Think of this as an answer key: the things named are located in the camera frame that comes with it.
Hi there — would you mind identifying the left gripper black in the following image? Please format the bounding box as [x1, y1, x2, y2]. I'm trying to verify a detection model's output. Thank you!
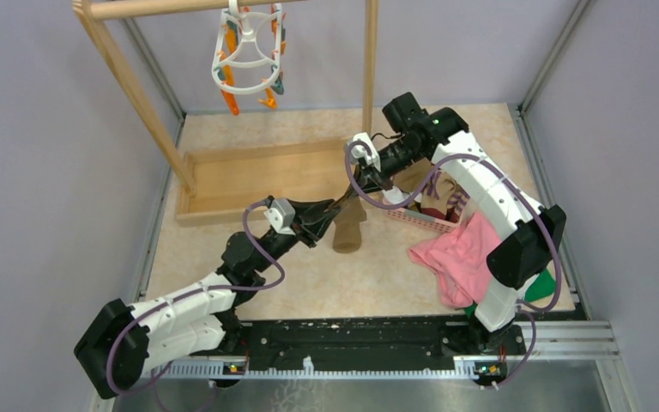
[252, 198, 342, 273]

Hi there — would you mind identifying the brown sock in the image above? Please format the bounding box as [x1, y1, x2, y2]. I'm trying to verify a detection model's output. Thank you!
[392, 159, 433, 195]
[332, 197, 366, 254]

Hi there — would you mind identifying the white round clip hanger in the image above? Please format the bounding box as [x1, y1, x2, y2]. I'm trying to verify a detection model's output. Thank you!
[211, 1, 287, 116]

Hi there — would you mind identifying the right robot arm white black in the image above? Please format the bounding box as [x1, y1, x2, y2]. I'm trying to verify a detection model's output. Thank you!
[344, 92, 566, 354]

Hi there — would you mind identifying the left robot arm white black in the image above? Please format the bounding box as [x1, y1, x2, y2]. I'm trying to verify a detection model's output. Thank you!
[73, 197, 342, 399]

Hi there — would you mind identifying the white sock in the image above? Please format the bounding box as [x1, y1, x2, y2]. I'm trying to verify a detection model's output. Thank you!
[382, 187, 409, 205]

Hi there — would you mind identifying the wooden clothes rack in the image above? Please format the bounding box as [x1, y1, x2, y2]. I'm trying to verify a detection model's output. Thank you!
[72, 0, 381, 227]

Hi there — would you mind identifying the purple striped tan sock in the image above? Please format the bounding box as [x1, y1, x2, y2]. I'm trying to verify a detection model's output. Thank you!
[420, 172, 469, 223]

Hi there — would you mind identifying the pink plastic basket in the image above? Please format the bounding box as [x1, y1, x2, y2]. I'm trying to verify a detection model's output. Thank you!
[380, 127, 479, 235]

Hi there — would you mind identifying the pink cloth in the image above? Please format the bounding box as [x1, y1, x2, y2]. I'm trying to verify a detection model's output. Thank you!
[408, 212, 501, 309]

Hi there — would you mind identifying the green cloth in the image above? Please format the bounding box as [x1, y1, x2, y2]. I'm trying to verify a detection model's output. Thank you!
[463, 269, 556, 318]

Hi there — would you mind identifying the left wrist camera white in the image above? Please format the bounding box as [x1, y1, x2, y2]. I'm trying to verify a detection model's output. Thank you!
[263, 197, 296, 235]

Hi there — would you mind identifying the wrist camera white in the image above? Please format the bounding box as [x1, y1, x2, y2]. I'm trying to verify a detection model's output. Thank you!
[263, 197, 296, 235]
[346, 132, 381, 171]

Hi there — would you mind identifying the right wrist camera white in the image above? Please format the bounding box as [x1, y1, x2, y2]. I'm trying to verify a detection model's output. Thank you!
[346, 132, 381, 171]

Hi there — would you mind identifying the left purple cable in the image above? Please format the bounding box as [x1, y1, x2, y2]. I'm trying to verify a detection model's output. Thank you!
[105, 198, 287, 397]

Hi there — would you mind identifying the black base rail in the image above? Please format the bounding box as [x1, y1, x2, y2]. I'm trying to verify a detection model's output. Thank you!
[199, 315, 528, 385]

